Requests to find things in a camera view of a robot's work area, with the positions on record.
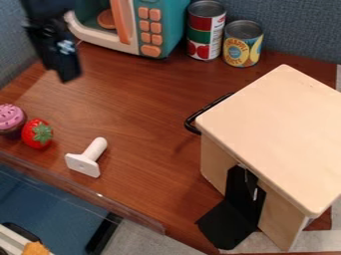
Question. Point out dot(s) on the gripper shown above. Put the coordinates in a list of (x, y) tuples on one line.
[(60, 56)]

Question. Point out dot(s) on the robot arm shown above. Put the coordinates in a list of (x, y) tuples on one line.
[(35, 8)]

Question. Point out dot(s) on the pink toy cupcake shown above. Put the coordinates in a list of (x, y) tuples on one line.
[(10, 119)]

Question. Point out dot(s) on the red toy strawberry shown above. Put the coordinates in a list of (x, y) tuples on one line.
[(37, 133)]

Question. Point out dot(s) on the toy microwave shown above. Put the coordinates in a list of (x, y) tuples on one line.
[(153, 23)]

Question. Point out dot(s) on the white tool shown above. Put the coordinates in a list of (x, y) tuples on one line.
[(86, 157)]

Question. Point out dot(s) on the red and green can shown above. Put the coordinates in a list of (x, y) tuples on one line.
[(205, 31)]

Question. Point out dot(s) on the yellow and blue can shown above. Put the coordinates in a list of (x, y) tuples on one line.
[(242, 45)]

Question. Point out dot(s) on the cabinet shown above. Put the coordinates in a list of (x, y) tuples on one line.
[(284, 132)]

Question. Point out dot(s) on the black metal bracket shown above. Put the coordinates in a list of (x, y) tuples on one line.
[(235, 209)]

